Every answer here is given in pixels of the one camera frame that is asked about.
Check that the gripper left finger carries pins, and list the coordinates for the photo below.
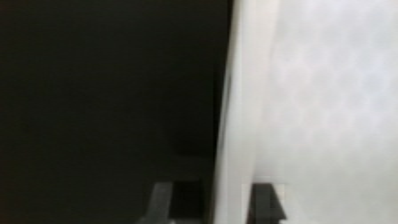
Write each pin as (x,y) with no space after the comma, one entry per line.
(177,203)

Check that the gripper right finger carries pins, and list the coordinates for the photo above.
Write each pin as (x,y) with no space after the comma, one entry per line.
(266,210)

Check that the white desk top tray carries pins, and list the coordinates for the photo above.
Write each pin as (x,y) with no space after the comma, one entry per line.
(310,111)

